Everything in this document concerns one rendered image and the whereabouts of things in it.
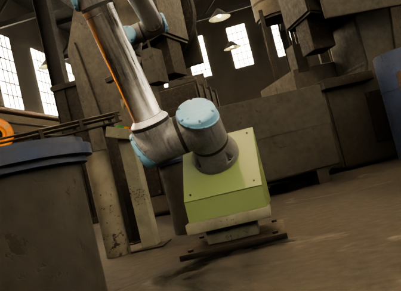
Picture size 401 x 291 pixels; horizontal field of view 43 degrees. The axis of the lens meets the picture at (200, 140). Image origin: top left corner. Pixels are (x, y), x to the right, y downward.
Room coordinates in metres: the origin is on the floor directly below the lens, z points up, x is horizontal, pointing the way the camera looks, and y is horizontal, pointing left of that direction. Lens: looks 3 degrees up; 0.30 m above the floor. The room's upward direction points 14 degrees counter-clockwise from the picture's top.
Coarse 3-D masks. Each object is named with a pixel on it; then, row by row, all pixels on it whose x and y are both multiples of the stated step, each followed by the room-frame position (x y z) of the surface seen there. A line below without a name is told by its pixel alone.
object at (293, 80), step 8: (320, 64) 5.22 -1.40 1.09; (328, 64) 5.24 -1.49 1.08; (296, 72) 5.16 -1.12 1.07; (304, 72) 5.18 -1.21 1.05; (312, 72) 5.20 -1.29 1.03; (320, 72) 5.21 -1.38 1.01; (328, 72) 5.23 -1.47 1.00; (336, 72) 5.25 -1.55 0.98; (280, 80) 5.52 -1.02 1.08; (288, 80) 5.31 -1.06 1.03; (296, 80) 5.16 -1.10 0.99; (304, 80) 5.17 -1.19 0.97; (312, 80) 5.19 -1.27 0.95; (320, 80) 5.21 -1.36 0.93; (272, 88) 5.81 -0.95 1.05; (280, 88) 5.56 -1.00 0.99; (288, 88) 5.36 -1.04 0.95; (296, 88) 5.17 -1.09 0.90; (264, 96) 6.10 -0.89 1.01
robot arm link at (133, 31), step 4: (132, 24) 2.27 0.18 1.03; (136, 24) 2.25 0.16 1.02; (124, 28) 2.23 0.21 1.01; (128, 28) 2.23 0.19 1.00; (132, 28) 2.23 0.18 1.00; (136, 28) 2.24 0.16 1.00; (128, 32) 2.23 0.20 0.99; (132, 32) 2.23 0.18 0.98; (136, 32) 2.24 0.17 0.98; (140, 32) 2.24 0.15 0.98; (128, 36) 2.23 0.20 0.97; (132, 36) 2.23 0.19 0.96; (136, 36) 2.25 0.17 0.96; (140, 36) 2.25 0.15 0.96; (132, 40) 2.23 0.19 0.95; (136, 40) 2.26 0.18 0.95; (140, 40) 2.26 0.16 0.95; (144, 40) 2.28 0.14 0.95; (132, 44) 2.26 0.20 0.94; (136, 44) 2.28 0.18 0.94
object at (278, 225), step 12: (228, 228) 1.94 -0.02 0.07; (240, 228) 1.93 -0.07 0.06; (252, 228) 1.93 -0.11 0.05; (264, 228) 2.04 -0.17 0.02; (276, 228) 1.97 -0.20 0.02; (204, 240) 2.12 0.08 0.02; (216, 240) 1.95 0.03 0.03; (228, 240) 1.94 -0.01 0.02; (240, 240) 1.88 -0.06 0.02; (252, 240) 1.83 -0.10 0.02; (264, 240) 1.82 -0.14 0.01; (192, 252) 1.88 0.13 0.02; (204, 252) 1.85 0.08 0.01; (216, 252) 1.85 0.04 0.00
